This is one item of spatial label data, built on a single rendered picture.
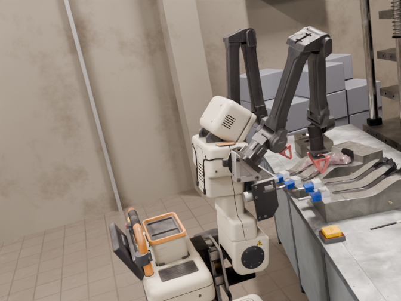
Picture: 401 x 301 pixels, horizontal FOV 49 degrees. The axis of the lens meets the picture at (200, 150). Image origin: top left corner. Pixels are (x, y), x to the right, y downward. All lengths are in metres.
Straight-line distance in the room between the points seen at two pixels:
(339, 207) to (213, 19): 3.06
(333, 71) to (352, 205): 2.32
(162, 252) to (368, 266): 0.76
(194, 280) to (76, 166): 3.05
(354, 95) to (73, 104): 2.63
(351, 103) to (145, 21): 2.08
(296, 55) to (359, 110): 2.87
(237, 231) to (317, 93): 0.63
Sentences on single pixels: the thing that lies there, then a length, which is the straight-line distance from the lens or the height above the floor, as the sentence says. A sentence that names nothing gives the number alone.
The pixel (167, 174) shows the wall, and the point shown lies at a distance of 4.70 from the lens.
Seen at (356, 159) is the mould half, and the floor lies 0.88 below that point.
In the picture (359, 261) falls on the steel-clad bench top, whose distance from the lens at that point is 1.68.
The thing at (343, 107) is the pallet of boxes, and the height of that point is 0.72.
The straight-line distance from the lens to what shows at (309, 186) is 2.06.
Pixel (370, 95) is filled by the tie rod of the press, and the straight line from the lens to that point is 3.26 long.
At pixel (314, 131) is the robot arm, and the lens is 1.85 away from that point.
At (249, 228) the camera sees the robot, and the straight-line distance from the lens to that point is 1.85.
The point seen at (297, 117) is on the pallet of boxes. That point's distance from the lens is 3.99.
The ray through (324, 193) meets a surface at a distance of 1.96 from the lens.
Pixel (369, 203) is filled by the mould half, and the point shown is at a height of 0.85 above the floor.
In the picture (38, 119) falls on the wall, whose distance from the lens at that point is 4.49.
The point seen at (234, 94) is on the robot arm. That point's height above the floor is 1.35.
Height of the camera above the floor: 1.69
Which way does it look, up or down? 16 degrees down
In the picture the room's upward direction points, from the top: 11 degrees counter-clockwise
